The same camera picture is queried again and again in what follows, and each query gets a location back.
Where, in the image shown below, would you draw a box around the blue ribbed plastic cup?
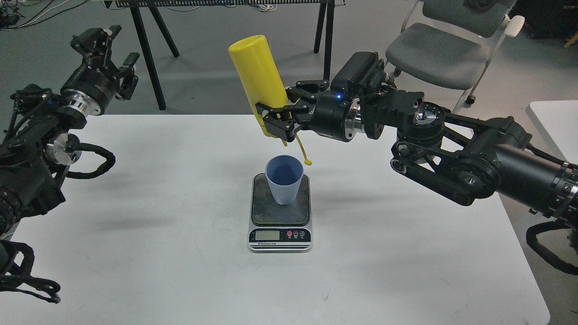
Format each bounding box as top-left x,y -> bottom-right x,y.
266,155 -> 304,205

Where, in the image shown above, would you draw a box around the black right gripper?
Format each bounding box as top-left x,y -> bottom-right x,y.
256,79 -> 361,142

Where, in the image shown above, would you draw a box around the grey office chair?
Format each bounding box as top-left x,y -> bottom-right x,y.
385,0 -> 525,110

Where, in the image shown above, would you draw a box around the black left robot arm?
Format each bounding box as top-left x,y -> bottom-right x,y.
0,25 -> 139,304

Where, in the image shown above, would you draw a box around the white side table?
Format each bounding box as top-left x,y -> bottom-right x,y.
526,100 -> 578,164

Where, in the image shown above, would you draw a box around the yellow squeeze bottle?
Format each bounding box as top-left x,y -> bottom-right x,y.
228,35 -> 289,138

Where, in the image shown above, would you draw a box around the black trestle table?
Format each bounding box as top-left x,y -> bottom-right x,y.
113,0 -> 345,114

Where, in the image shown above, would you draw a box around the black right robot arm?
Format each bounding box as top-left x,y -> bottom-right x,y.
256,51 -> 578,275

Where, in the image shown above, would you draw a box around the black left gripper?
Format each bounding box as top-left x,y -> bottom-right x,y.
61,25 -> 139,117

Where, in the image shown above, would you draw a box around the cables on floor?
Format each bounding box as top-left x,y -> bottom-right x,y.
0,0 -> 75,32

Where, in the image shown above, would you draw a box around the digital kitchen scale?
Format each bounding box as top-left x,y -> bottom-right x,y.
247,173 -> 312,253

